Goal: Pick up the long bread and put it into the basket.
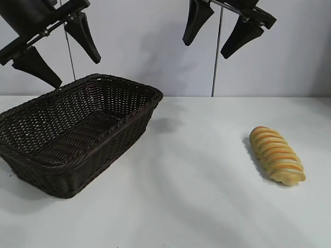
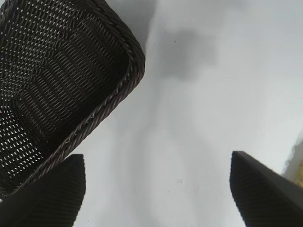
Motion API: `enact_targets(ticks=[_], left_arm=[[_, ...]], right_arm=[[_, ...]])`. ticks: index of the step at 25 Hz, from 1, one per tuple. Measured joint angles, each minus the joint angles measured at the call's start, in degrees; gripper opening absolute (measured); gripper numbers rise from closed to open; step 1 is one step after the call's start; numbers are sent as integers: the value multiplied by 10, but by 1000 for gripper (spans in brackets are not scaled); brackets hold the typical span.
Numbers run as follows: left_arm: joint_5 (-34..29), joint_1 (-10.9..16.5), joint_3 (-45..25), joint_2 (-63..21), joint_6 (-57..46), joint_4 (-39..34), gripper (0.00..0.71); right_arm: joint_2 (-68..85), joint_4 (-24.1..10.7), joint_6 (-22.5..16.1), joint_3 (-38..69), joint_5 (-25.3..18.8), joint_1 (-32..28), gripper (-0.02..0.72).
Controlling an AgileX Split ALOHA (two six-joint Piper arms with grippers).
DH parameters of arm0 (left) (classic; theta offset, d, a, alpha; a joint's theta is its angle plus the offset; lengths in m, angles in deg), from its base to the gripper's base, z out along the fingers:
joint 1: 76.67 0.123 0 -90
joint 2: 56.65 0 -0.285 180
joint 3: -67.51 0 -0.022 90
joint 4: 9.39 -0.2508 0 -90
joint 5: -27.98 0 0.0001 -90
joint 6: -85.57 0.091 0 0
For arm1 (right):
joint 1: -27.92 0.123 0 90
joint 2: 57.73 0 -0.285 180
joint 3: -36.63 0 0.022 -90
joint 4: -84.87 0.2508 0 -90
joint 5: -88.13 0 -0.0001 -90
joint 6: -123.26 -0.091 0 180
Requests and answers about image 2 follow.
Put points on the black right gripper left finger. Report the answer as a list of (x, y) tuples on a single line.
[(47, 203)]

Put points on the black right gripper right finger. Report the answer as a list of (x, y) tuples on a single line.
[(265, 201)]

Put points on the dark brown wicker basket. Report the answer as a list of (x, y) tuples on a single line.
[(59, 71)]

